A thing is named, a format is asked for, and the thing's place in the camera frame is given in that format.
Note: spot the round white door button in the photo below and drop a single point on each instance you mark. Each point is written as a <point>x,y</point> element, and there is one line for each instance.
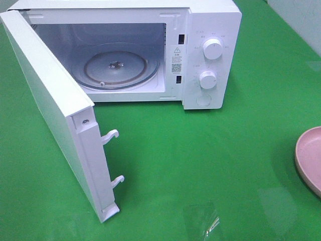
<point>203,100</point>

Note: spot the white microwave knob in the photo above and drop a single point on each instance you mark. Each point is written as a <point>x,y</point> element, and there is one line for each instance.
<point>208,80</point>
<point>213,48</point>

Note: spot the white microwave door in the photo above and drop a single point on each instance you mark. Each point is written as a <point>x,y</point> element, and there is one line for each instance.
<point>68,112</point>

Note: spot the pink round plate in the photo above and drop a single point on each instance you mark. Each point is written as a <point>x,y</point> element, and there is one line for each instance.
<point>307,158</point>

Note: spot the glass microwave turntable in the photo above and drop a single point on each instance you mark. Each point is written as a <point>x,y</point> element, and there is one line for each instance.
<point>115,70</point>

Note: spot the white warning label sticker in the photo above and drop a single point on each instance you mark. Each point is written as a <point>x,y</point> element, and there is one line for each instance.
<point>177,58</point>

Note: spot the white microwave oven body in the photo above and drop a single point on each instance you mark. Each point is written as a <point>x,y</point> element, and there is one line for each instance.
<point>75,31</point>

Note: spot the clear tape patch on table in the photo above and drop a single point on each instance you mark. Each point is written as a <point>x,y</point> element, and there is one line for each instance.
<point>202,222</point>

